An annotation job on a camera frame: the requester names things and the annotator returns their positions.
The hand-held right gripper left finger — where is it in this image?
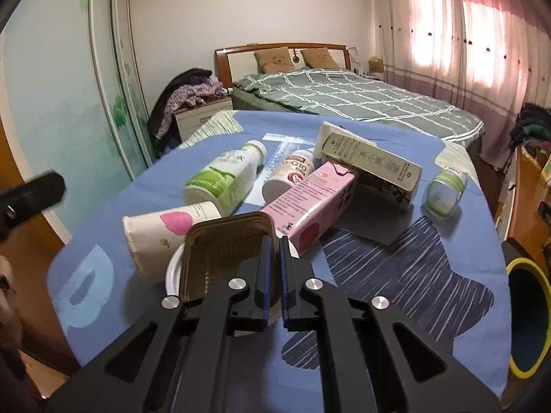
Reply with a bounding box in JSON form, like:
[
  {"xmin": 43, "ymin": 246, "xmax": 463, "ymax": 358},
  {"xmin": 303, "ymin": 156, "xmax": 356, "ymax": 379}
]
[{"xmin": 47, "ymin": 235, "xmax": 281, "ymax": 413}]

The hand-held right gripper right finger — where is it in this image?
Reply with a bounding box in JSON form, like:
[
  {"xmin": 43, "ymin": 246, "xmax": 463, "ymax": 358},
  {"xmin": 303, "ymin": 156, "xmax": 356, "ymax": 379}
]
[{"xmin": 280, "ymin": 236, "xmax": 502, "ymax": 413}]

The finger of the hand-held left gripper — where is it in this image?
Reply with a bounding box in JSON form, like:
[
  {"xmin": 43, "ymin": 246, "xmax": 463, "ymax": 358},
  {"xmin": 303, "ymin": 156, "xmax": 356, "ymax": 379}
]
[{"xmin": 0, "ymin": 171, "xmax": 66, "ymax": 242}]

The brown plastic tray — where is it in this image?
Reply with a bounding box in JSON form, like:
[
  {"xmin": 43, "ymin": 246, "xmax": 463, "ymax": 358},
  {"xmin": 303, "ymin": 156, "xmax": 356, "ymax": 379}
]
[{"xmin": 178, "ymin": 212, "xmax": 277, "ymax": 304}]

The yellow rimmed trash bin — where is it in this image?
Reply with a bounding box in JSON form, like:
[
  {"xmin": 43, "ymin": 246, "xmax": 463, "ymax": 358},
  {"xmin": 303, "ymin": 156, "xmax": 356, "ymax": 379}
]
[{"xmin": 505, "ymin": 257, "xmax": 551, "ymax": 380}]

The pink drink carton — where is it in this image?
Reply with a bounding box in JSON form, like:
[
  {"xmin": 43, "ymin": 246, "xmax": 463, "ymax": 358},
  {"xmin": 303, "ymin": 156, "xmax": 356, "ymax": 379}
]
[{"xmin": 260, "ymin": 161, "xmax": 358, "ymax": 256}]

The sliding door wardrobe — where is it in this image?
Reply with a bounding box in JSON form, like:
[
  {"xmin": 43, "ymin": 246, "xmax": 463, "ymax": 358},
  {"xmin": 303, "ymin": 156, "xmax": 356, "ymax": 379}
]
[{"xmin": 0, "ymin": 0, "xmax": 154, "ymax": 244}]

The white supplement bottle red label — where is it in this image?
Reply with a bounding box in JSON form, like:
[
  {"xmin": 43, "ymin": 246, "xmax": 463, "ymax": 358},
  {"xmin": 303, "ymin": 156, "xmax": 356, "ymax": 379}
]
[{"xmin": 262, "ymin": 149, "xmax": 318, "ymax": 205}]

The white paper plate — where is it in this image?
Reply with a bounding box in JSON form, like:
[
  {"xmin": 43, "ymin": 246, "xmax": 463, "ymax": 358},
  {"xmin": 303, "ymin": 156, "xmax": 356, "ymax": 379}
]
[{"xmin": 165, "ymin": 241, "xmax": 302, "ymax": 338}]

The green and white plastic bottle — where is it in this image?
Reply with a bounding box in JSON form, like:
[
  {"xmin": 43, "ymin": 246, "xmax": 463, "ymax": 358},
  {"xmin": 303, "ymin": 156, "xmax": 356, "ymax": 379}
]
[{"xmin": 183, "ymin": 140, "xmax": 268, "ymax": 218}]

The blue printed tablecloth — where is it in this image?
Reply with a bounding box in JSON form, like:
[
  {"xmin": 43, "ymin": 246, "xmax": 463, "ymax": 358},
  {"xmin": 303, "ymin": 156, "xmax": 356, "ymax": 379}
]
[{"xmin": 46, "ymin": 109, "xmax": 511, "ymax": 401}]

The paper cup with pink flower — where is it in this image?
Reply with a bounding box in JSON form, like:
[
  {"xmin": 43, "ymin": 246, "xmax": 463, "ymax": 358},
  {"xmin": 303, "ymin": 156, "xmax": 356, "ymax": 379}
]
[{"xmin": 122, "ymin": 201, "xmax": 223, "ymax": 285}]

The white nightstand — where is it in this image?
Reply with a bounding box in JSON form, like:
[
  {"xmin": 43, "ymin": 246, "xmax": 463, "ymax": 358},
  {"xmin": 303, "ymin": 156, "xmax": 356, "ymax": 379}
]
[{"xmin": 174, "ymin": 96, "xmax": 233, "ymax": 143}]

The small clear green bottle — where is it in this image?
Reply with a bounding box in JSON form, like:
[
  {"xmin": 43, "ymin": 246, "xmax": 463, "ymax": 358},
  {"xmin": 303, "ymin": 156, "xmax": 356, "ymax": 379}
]
[{"xmin": 422, "ymin": 166, "xmax": 468, "ymax": 220}]

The bed with green plaid duvet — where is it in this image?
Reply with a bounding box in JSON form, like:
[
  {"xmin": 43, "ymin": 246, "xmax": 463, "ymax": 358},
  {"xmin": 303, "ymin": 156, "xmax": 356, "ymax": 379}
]
[{"xmin": 232, "ymin": 68, "xmax": 485, "ymax": 148}]

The brown pillow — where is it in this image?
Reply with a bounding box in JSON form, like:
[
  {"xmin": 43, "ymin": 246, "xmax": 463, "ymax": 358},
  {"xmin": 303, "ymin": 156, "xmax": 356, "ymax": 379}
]
[
  {"xmin": 300, "ymin": 47, "xmax": 341, "ymax": 71},
  {"xmin": 253, "ymin": 47, "xmax": 296, "ymax": 74}
]

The wooden headboard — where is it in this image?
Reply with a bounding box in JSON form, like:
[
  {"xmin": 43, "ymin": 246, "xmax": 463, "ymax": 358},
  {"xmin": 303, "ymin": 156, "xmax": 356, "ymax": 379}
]
[{"xmin": 214, "ymin": 43, "xmax": 351, "ymax": 89}]

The orange wooden cabinet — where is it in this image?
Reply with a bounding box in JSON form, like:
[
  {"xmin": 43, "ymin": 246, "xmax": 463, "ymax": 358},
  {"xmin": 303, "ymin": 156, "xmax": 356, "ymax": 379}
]
[{"xmin": 498, "ymin": 145, "xmax": 551, "ymax": 260}]

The heap of dark clothes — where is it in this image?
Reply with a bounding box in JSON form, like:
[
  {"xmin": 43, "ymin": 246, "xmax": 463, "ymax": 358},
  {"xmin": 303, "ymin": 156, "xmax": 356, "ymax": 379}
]
[{"xmin": 510, "ymin": 102, "xmax": 551, "ymax": 161}]

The pink and white curtain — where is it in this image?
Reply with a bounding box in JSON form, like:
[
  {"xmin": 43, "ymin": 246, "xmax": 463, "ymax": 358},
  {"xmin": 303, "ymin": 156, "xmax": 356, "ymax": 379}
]
[{"xmin": 367, "ymin": 0, "xmax": 551, "ymax": 118}]

